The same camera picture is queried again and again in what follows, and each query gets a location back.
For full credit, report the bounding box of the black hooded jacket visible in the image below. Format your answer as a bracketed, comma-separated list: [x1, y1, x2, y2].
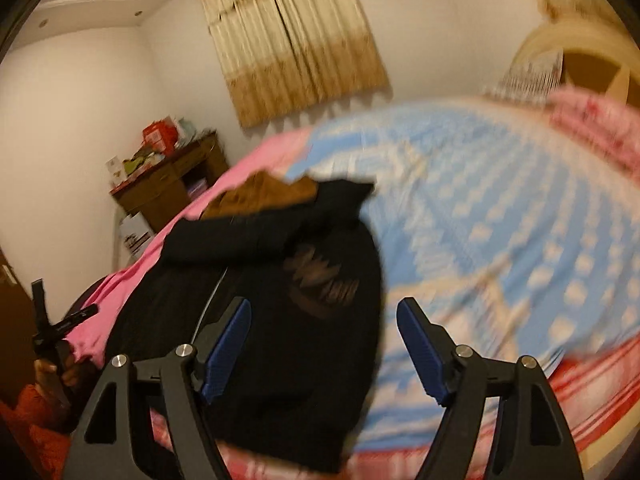
[104, 179, 383, 474]

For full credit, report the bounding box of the red sleeve forearm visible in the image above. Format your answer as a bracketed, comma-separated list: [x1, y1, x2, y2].
[1, 385, 70, 479]

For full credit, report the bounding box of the person's left hand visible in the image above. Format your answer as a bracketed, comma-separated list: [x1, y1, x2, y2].
[34, 347, 94, 405]

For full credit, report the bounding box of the brown wooden door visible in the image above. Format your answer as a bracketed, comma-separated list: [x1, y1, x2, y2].
[0, 254, 36, 408]

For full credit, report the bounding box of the white bag beside desk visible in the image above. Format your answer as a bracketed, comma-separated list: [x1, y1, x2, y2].
[118, 212, 155, 262]

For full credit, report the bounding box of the red checked mattress cover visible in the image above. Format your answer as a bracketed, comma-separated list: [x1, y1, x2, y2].
[218, 335, 639, 479]

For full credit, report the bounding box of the blue pink printed bedsheet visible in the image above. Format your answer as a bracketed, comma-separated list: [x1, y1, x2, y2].
[70, 102, 639, 455]

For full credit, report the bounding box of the brown wooden desk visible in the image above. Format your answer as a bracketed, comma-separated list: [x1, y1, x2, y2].
[111, 131, 229, 233]

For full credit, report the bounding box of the white greeting card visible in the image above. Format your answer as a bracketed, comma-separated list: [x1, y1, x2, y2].
[105, 156, 128, 188]

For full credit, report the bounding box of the brown hoodie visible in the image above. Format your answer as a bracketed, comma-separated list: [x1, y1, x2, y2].
[200, 170, 319, 220]

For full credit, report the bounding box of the red gift bag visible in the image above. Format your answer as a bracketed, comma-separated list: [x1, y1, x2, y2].
[142, 116, 179, 156]

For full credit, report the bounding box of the pink folded blanket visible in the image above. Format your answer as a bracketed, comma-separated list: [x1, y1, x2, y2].
[548, 86, 639, 182]

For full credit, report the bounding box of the patterned grey pillow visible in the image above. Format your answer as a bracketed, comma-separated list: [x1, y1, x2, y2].
[482, 50, 564, 107]

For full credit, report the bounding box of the beige patterned curtain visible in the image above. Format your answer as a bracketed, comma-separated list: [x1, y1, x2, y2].
[201, 0, 388, 128]

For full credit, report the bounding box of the cream bed headboard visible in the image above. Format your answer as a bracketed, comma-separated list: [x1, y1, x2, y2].
[513, 18, 639, 110]

